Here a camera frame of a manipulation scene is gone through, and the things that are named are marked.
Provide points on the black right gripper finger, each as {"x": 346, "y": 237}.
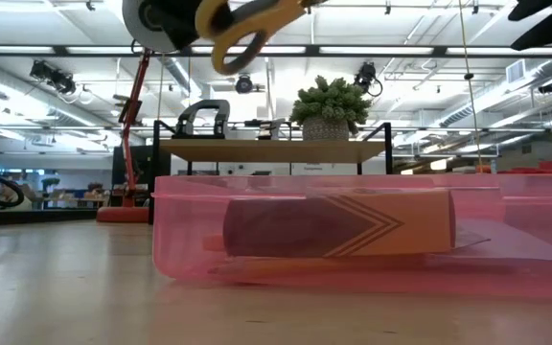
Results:
{"x": 544, "y": 36}
{"x": 535, "y": 7}

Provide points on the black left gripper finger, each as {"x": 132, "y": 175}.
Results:
{"x": 180, "y": 24}

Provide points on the pink transparent plastic pencil case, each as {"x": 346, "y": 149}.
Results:
{"x": 185, "y": 230}

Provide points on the pale blue sticky note pad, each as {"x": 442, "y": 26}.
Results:
{"x": 467, "y": 239}

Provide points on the yellow Crayola crayon box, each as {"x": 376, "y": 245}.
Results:
{"x": 352, "y": 225}

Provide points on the white round spool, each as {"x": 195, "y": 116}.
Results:
{"x": 134, "y": 19}

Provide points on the black hole punch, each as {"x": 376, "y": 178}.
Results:
{"x": 202, "y": 112}

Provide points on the red lamp stand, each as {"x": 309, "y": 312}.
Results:
{"x": 132, "y": 120}

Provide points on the red storage bin rack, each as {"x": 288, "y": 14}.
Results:
{"x": 551, "y": 167}

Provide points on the black background monitor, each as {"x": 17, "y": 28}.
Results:
{"x": 139, "y": 165}

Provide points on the wooden shelf riser black legs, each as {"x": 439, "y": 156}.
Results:
{"x": 266, "y": 151}

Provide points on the green potted plant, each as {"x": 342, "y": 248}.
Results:
{"x": 331, "y": 105}

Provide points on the person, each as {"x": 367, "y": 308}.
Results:
{"x": 15, "y": 199}

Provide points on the black overhead mounted camera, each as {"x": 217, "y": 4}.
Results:
{"x": 244, "y": 84}
{"x": 53, "y": 76}
{"x": 366, "y": 76}

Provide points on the black overhead frame beam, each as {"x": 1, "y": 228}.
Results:
{"x": 400, "y": 50}

